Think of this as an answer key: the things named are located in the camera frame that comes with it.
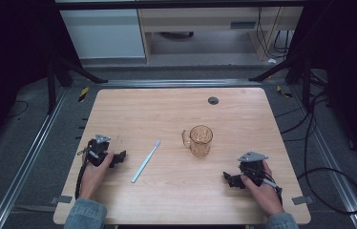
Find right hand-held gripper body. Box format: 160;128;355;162
237;151;284;189

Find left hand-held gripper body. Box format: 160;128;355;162
76;134;116;168

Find person's left hand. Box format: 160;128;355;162
78;152;116;201

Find person's right hand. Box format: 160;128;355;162
240;159;285;218

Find white toothbrush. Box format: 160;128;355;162
131;138;162;184

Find clear amber glass mug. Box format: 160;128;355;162
180;124;215;159

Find grey tape piece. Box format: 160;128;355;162
50;195;74;205
291;195;314;206

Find yellow black striped tape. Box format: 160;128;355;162
77;86;90;103
276;85;294;99

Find black tripod stand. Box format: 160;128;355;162
45;51;109;115
248;53;327;111

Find white cabinet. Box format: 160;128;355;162
58;8;146;60

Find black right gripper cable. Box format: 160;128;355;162
262;173;284;206

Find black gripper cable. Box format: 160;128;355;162
262;173;284;206
74;157;90;200

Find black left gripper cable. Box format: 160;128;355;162
74;157;90;200

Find black looped floor cable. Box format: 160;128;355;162
275;90;357;216

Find aluminium floor rail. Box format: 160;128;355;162
289;85;357;229
0;86;70;229
98;79;263;89

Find thin black floor cable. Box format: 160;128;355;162
6;99;30;119

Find black hanging desk cables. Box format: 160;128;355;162
256;7;295;61

